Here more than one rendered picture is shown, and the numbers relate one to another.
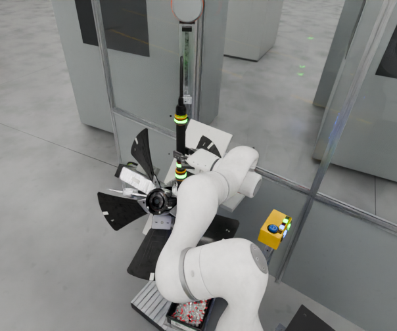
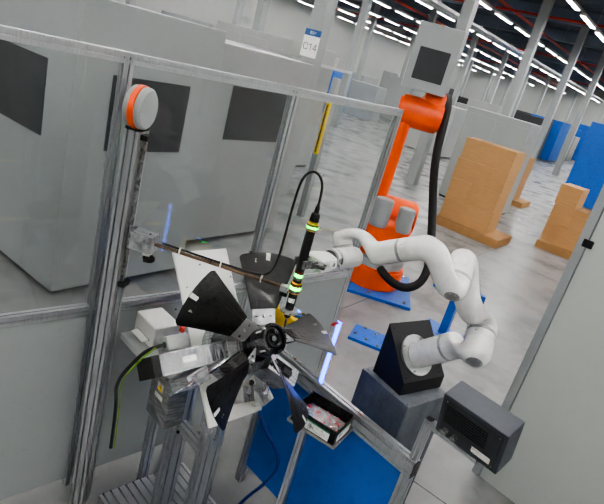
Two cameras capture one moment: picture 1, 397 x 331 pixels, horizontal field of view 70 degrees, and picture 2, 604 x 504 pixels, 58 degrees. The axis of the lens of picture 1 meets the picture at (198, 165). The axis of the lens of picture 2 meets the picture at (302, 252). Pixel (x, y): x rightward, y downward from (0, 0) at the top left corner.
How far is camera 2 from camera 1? 2.03 m
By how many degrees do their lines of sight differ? 71
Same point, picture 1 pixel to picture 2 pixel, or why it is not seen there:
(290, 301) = (238, 432)
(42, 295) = not seen: outside the picture
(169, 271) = (463, 279)
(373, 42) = (286, 131)
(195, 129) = (187, 262)
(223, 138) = (221, 257)
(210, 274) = (472, 265)
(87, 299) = not seen: outside the picture
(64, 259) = not seen: outside the picture
